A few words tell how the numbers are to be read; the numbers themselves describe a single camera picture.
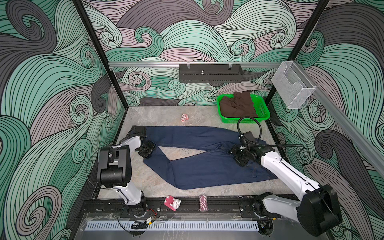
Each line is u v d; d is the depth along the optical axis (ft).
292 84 2.60
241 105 3.69
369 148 1.70
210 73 3.14
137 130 2.56
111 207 2.43
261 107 3.67
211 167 2.95
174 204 2.26
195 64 3.05
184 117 3.61
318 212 1.27
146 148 2.61
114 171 1.52
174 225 2.29
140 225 2.34
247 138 2.13
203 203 2.38
